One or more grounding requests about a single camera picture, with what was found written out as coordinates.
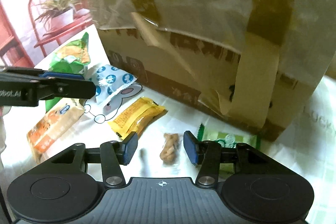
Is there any orange biscuit bar packet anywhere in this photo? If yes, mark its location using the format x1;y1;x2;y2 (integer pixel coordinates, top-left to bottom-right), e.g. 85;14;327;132
27;98;84;164

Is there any checkered bunny tablecloth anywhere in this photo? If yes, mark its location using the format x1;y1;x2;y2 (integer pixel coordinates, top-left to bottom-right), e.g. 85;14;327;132
0;24;336;224

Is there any green corn snack bag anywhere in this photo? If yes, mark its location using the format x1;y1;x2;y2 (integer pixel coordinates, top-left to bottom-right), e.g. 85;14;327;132
44;32;91;113

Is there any red printed backdrop curtain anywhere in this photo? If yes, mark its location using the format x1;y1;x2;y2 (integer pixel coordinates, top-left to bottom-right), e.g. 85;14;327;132
1;0;92;67

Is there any blue white candy packet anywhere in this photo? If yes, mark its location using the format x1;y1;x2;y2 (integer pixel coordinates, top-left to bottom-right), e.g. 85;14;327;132
87;64;137;104

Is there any cardboard box with plastic liner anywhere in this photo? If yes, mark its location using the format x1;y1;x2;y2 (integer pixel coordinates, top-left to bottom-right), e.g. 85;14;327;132
89;0;335;141

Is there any yellow snack packet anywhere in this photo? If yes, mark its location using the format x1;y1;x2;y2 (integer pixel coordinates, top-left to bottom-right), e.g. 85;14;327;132
108;97;167;140

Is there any green flat snack packet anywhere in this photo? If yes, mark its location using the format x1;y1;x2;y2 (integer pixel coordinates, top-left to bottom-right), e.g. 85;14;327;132
197;123;262;175

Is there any twisted dough snack packet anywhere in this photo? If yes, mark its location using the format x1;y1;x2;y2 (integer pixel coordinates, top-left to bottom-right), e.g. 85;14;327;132
159;133;182;166

